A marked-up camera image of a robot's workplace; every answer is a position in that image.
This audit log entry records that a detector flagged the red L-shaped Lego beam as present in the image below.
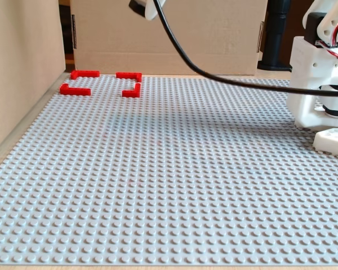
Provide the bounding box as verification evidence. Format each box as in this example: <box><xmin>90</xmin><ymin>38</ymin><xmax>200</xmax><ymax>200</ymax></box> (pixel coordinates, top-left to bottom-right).
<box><xmin>70</xmin><ymin>70</ymin><xmax>101</xmax><ymax>80</ymax></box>
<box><xmin>122</xmin><ymin>82</ymin><xmax>142</xmax><ymax>98</ymax></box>
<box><xmin>115</xmin><ymin>72</ymin><xmax>143</xmax><ymax>83</ymax></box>
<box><xmin>59</xmin><ymin>83</ymin><xmax>91</xmax><ymax>97</ymax></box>

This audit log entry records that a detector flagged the beige cardboard panel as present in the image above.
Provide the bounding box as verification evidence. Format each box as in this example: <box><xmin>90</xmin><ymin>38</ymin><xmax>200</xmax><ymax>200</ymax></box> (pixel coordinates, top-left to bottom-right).
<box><xmin>0</xmin><ymin>0</ymin><xmax>67</xmax><ymax>159</ymax></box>

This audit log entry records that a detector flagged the red black white servo cable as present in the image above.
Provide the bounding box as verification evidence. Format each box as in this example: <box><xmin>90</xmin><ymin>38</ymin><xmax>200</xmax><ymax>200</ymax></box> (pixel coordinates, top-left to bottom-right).
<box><xmin>317</xmin><ymin>16</ymin><xmax>338</xmax><ymax>78</ymax></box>

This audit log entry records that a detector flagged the black camera cable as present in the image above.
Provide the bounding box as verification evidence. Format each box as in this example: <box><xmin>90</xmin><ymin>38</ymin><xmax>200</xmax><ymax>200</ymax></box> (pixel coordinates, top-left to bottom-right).
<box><xmin>153</xmin><ymin>0</ymin><xmax>338</xmax><ymax>98</ymax></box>

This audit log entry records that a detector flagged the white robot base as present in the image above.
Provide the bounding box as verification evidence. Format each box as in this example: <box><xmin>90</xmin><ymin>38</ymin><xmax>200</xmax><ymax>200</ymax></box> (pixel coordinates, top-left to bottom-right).
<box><xmin>312</xmin><ymin>128</ymin><xmax>338</xmax><ymax>159</ymax></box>

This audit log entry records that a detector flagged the brown cardboard box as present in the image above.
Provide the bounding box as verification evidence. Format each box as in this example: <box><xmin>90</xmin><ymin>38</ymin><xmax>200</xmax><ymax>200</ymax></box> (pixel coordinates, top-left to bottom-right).
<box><xmin>69</xmin><ymin>0</ymin><xmax>268</xmax><ymax>77</ymax></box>

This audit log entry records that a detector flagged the grey Lego baseplate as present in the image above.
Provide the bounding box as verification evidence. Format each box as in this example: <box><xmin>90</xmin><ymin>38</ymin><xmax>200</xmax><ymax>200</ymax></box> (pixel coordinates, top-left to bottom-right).
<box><xmin>0</xmin><ymin>74</ymin><xmax>338</xmax><ymax>267</ymax></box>

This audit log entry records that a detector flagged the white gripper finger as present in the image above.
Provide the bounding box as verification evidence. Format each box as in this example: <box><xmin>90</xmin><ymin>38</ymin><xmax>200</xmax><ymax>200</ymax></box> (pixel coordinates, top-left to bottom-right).
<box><xmin>145</xmin><ymin>0</ymin><xmax>167</xmax><ymax>21</ymax></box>

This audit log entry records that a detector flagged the black stand pole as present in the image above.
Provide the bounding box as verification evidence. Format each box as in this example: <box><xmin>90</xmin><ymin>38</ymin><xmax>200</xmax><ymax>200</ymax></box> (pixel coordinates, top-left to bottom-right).
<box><xmin>257</xmin><ymin>0</ymin><xmax>294</xmax><ymax>71</ymax></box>

